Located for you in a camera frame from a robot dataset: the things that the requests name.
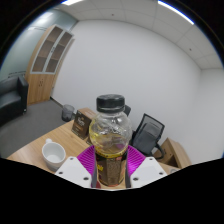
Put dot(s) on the long ceiling light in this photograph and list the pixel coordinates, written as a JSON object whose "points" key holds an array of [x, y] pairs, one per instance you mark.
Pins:
{"points": [[175, 11], [70, 1]]}

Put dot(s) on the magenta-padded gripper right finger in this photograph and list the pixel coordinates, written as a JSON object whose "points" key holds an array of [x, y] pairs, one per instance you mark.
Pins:
{"points": [[146, 172]]}

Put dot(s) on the grey mesh waste bin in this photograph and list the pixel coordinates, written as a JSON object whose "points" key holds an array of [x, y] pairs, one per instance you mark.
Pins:
{"points": [[68, 113]]}

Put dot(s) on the black leather sofa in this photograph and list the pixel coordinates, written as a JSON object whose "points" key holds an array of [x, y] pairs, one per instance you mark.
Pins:
{"points": [[11, 100]]}

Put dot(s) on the clear bottle with brown label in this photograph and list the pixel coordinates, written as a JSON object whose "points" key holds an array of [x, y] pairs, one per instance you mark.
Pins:
{"points": [[110, 133]]}

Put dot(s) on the wooden side desk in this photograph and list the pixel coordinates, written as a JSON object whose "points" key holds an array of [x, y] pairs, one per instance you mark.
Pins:
{"points": [[173, 151]]}

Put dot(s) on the wooden glass-door cabinet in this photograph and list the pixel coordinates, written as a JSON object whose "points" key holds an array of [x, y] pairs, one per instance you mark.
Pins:
{"points": [[41, 85]]}

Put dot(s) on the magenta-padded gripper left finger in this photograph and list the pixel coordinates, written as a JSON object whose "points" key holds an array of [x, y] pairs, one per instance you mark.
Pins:
{"points": [[74, 171]]}

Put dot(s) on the tall brown carton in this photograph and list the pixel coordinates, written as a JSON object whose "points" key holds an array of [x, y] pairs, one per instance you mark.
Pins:
{"points": [[80, 124]]}

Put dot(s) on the grey mesh office chair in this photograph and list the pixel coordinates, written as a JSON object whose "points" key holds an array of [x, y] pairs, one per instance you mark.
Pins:
{"points": [[148, 133]]}

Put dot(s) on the white mug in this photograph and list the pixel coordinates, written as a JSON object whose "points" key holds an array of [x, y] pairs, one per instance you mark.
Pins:
{"points": [[53, 155]]}

